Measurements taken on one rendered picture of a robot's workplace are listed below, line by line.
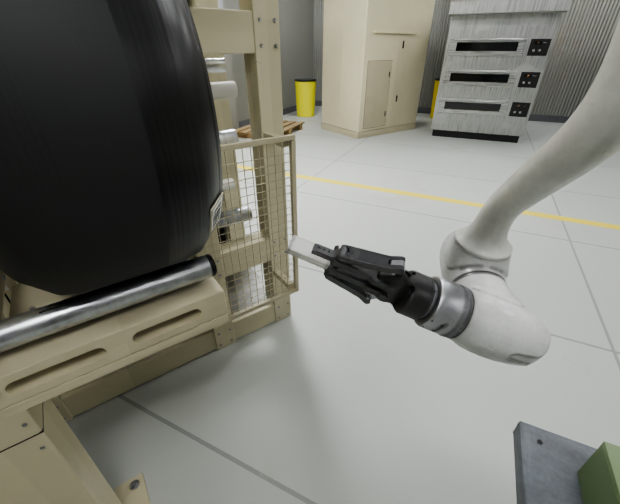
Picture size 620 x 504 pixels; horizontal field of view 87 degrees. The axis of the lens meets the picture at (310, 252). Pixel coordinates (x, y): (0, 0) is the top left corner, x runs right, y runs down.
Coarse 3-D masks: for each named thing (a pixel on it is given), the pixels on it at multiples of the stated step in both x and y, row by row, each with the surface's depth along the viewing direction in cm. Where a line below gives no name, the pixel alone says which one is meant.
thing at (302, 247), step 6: (294, 240) 51; (300, 240) 52; (306, 240) 52; (288, 246) 51; (294, 246) 51; (300, 246) 51; (306, 246) 51; (312, 246) 52; (294, 252) 51; (300, 252) 50; (306, 252) 51; (312, 258) 51; (318, 258) 51; (324, 264) 51
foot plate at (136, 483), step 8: (128, 480) 111; (136, 480) 111; (144, 480) 111; (120, 488) 109; (128, 488) 109; (136, 488) 109; (144, 488) 109; (120, 496) 107; (128, 496) 107; (136, 496) 107; (144, 496) 107
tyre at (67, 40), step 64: (0, 0) 27; (64, 0) 30; (128, 0) 32; (0, 64) 28; (64, 64) 30; (128, 64) 33; (192, 64) 37; (0, 128) 29; (64, 128) 31; (128, 128) 34; (192, 128) 38; (0, 192) 31; (64, 192) 33; (128, 192) 37; (192, 192) 42; (0, 256) 37; (64, 256) 38; (128, 256) 44; (192, 256) 59
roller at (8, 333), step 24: (192, 264) 60; (120, 288) 54; (144, 288) 56; (168, 288) 58; (24, 312) 49; (48, 312) 49; (72, 312) 50; (96, 312) 52; (0, 336) 46; (24, 336) 48
